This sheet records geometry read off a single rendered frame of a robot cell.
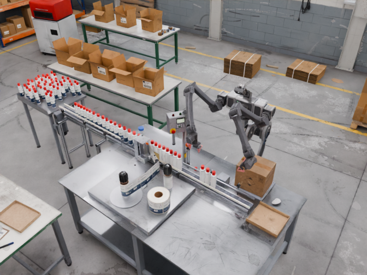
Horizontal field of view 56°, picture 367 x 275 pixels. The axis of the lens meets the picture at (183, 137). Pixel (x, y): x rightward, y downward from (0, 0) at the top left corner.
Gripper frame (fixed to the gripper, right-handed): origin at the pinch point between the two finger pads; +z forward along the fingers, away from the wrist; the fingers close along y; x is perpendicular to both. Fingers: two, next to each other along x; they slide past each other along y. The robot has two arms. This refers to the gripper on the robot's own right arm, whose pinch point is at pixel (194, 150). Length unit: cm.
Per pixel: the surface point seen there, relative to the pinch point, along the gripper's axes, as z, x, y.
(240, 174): 19.8, 12.2, 43.4
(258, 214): 38, -8, 73
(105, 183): 32, -58, -67
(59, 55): 25, 117, -340
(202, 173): 19.8, -5.1, 12.0
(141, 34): 43, 301, -319
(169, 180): 18.2, -32.2, -7.8
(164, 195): 18, -49, -1
